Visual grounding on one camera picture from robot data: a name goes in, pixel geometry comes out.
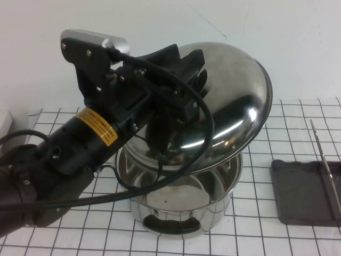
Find black tray wire lid rack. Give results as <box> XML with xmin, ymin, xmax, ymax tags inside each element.
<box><xmin>270</xmin><ymin>119</ymin><xmax>341</xmax><ymax>228</ymax></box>

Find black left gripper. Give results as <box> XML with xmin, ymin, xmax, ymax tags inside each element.
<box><xmin>85</xmin><ymin>44</ymin><xmax>210</xmax><ymax>126</ymax></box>

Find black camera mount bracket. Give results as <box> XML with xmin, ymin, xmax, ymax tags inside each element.
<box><xmin>60</xmin><ymin>37</ymin><xmax>114</xmax><ymax>107</ymax></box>

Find stainless steel pot black handles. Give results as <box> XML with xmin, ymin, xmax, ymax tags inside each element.
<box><xmin>113</xmin><ymin>149</ymin><xmax>245</xmax><ymax>239</ymax></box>

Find steel pot lid black knob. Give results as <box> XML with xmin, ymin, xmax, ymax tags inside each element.
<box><xmin>117</xmin><ymin>41</ymin><xmax>274</xmax><ymax>179</ymax></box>

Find white black-grid tablecloth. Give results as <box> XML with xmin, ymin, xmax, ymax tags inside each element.
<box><xmin>0</xmin><ymin>98</ymin><xmax>341</xmax><ymax>256</ymax></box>

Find thick black cable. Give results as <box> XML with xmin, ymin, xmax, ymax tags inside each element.
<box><xmin>0</xmin><ymin>45</ymin><xmax>214</xmax><ymax>214</ymax></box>

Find thin black wire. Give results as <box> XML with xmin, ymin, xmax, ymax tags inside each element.
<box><xmin>95</xmin><ymin>149</ymin><xmax>165</xmax><ymax>185</ymax></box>

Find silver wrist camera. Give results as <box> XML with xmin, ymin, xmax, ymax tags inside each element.
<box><xmin>60</xmin><ymin>28</ymin><xmax>131</xmax><ymax>62</ymax></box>

